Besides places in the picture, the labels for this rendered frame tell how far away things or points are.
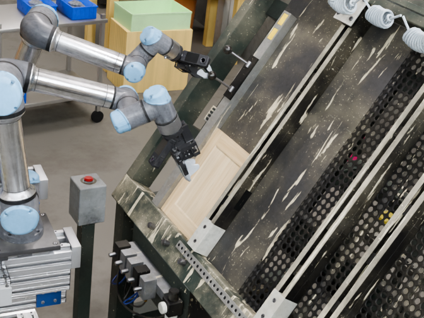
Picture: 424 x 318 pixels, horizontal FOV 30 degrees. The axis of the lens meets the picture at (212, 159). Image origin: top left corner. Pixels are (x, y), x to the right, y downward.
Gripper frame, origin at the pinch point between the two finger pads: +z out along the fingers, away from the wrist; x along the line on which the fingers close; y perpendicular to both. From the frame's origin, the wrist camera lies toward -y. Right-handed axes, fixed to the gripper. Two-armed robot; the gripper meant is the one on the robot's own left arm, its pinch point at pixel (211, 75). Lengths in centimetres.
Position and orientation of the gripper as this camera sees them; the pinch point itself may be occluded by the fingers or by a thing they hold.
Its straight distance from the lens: 320.2
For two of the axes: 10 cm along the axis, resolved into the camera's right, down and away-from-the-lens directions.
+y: -6.6, -1.4, 7.4
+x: -3.7, 9.2, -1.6
